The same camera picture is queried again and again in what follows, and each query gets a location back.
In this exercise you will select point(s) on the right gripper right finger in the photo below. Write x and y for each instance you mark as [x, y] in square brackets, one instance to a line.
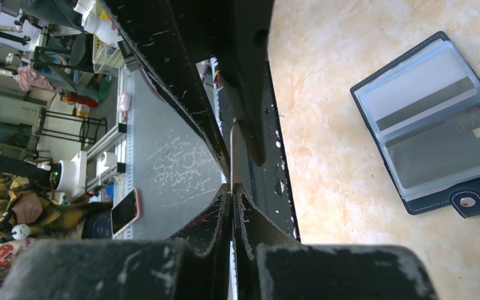
[272, 265]

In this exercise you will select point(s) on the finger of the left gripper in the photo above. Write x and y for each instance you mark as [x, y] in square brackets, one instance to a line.
[236, 32]
[153, 35]

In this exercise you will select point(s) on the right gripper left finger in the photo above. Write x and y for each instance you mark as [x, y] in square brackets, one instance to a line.
[193, 263]

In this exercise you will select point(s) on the silver striped credit card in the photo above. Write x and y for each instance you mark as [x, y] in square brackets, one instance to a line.
[434, 82]

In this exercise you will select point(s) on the navy blue card holder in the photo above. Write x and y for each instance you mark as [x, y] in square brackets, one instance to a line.
[463, 197]

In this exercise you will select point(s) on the pink smartphone on desk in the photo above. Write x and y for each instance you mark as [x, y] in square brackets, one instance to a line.
[124, 214]

